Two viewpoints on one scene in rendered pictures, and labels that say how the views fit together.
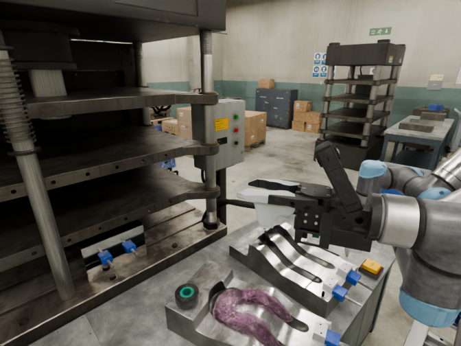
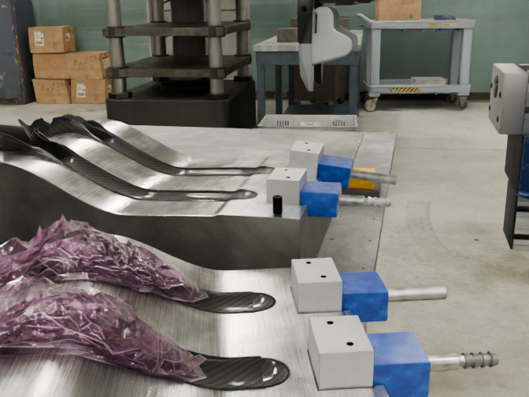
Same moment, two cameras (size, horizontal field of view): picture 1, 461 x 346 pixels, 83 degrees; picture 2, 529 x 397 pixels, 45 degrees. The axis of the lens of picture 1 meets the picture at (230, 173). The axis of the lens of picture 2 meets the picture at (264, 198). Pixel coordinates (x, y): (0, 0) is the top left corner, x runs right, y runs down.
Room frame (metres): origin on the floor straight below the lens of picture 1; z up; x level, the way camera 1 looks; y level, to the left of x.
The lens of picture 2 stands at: (0.19, 0.02, 1.10)
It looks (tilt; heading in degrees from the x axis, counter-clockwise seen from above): 17 degrees down; 327
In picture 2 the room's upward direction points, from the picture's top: 1 degrees counter-clockwise
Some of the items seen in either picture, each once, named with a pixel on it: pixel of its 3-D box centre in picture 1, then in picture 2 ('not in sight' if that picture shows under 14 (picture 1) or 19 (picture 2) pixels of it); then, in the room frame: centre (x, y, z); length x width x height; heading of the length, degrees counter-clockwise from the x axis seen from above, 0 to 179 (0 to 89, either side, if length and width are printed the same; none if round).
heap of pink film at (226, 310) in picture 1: (250, 309); (27, 292); (0.65, -0.07, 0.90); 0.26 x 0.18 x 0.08; 61
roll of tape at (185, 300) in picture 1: (186, 295); not in sight; (0.68, 0.15, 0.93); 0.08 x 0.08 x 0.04
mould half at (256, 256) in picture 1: (288, 256); (124, 191); (0.95, -0.26, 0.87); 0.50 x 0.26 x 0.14; 44
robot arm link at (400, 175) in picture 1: (403, 180); not in sight; (0.79, -0.57, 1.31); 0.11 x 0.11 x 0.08; 2
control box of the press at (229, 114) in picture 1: (220, 209); not in sight; (1.61, 0.07, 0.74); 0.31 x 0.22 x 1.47; 134
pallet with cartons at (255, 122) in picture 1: (235, 128); not in sight; (6.08, -0.12, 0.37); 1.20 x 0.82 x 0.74; 56
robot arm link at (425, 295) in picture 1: (429, 277); not in sight; (0.33, -0.32, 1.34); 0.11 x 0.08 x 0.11; 160
